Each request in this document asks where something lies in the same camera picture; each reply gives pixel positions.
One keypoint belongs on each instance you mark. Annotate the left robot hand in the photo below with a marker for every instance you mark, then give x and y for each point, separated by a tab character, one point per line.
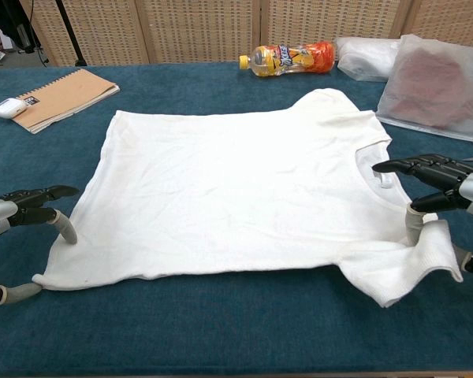
0	216

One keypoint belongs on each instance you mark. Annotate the white t-shirt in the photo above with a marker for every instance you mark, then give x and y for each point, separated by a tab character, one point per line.
236	189

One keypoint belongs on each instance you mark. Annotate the white earbuds case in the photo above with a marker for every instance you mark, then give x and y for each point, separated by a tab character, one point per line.
8	107

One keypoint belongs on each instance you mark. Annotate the frosted zip bag red cloth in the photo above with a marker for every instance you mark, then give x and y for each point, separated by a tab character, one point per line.
429	86

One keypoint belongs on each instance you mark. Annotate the brown spiral notebook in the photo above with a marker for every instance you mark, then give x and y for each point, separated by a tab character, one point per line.
71	92

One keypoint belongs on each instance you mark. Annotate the white cloth in clear bag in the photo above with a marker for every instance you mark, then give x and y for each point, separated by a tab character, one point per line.
362	59

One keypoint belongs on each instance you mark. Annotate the black tripod stand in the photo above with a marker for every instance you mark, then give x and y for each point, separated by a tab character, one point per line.
69	31

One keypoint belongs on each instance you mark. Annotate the orange juice plastic bottle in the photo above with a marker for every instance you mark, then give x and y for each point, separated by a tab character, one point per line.
287	59

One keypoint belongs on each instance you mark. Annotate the blue table cover cloth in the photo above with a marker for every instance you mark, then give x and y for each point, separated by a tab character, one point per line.
220	334

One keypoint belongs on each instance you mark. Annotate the woven folding screen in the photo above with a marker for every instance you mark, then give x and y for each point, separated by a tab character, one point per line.
201	27

